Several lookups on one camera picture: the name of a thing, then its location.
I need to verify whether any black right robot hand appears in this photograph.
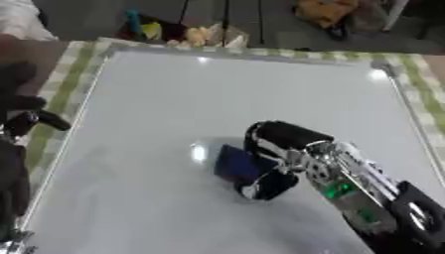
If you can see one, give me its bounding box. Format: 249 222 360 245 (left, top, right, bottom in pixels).
232 120 338 201

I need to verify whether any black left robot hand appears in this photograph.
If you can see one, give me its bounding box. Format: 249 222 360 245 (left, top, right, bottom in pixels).
0 62 74 137

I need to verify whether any blue whiteboard brush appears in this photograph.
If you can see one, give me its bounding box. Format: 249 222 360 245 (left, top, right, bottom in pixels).
212 144 282 185

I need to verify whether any white fabric bundle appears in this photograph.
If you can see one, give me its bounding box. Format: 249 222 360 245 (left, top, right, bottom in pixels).
0 0 60 42

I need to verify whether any black tripod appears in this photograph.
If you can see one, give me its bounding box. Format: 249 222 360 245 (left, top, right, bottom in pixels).
177 0 266 48

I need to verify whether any orange bag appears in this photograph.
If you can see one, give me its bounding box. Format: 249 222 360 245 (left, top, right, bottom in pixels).
290 0 364 42

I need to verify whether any white chair leg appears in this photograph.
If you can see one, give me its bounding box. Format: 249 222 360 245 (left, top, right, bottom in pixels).
380 0 410 33

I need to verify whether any white whiteboard with silver frame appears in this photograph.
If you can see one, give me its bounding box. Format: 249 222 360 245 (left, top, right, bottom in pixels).
15 45 445 254

